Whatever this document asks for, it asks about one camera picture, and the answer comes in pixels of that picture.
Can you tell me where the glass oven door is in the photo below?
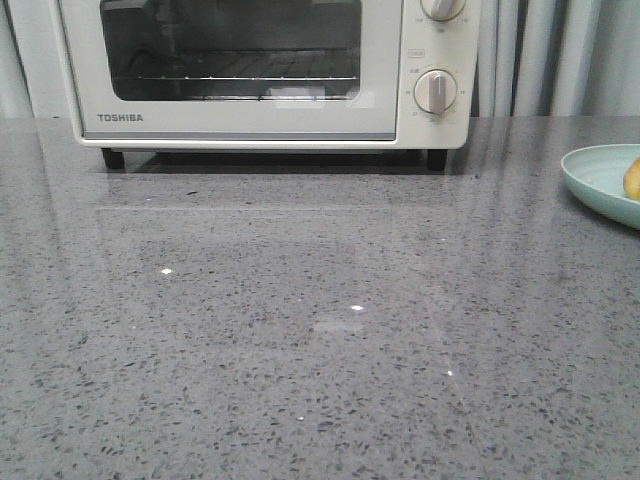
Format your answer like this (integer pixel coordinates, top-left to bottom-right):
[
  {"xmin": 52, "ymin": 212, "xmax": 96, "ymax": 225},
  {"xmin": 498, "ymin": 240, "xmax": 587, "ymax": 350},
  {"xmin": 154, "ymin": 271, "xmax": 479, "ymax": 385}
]
[{"xmin": 56, "ymin": 1, "xmax": 403, "ymax": 140}]

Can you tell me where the golden bread roll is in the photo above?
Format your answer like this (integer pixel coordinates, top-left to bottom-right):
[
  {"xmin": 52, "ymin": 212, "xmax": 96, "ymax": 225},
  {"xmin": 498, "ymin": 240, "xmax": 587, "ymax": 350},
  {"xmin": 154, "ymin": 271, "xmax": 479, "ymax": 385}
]
[{"xmin": 623, "ymin": 158, "xmax": 640, "ymax": 201}]

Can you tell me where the black oven front-right foot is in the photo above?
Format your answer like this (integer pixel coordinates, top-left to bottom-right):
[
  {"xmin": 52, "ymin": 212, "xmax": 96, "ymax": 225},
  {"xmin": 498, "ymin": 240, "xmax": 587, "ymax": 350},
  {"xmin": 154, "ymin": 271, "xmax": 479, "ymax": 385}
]
[{"xmin": 426, "ymin": 149, "xmax": 448, "ymax": 172}]

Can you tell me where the lower oven control knob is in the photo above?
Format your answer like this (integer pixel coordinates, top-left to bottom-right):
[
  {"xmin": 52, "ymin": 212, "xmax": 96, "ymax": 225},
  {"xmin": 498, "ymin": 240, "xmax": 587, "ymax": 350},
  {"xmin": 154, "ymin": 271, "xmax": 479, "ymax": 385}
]
[{"xmin": 414, "ymin": 70, "xmax": 457, "ymax": 115}]

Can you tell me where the oven control knob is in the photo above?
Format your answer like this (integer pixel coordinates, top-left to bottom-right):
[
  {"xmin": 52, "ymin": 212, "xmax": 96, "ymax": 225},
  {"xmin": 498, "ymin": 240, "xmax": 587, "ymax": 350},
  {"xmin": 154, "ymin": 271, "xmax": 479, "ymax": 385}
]
[
  {"xmin": 420, "ymin": 0, "xmax": 466, "ymax": 22},
  {"xmin": 414, "ymin": 70, "xmax": 457, "ymax": 115}
]

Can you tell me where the black oven front-left foot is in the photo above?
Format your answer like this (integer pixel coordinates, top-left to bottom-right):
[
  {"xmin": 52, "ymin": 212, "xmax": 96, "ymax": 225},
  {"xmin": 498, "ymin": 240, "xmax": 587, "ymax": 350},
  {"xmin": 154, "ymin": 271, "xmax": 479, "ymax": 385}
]
[{"xmin": 101, "ymin": 148, "xmax": 125, "ymax": 170}]

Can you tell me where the white Toshiba toaster oven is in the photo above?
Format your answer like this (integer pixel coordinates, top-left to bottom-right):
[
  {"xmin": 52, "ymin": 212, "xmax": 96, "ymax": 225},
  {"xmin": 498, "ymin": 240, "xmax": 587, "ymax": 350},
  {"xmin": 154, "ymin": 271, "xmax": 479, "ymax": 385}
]
[{"xmin": 50, "ymin": 1, "xmax": 481, "ymax": 150}]

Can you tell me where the upper oven control knob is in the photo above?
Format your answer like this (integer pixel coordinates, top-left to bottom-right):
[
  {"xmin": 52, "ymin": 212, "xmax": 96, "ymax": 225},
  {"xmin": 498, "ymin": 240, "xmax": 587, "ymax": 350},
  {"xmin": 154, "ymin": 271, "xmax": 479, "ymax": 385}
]
[{"xmin": 420, "ymin": 0, "xmax": 466, "ymax": 22}]

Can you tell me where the grey pleated curtain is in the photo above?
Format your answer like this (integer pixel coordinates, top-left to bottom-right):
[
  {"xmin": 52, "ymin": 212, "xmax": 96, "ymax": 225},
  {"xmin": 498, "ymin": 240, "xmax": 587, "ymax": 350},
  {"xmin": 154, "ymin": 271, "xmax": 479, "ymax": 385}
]
[{"xmin": 1, "ymin": 1, "xmax": 639, "ymax": 118}]

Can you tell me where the light green plate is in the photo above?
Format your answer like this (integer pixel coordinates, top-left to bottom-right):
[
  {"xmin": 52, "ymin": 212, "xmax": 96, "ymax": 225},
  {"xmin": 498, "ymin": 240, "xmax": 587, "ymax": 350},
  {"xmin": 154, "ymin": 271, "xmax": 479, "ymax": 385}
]
[{"xmin": 561, "ymin": 144, "xmax": 639, "ymax": 230}]

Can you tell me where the metal oven wire rack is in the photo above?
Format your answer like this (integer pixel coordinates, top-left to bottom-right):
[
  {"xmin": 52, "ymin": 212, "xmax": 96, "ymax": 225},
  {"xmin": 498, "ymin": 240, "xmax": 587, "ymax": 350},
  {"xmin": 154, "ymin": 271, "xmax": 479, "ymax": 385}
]
[{"xmin": 114, "ymin": 48, "xmax": 361, "ymax": 101}]

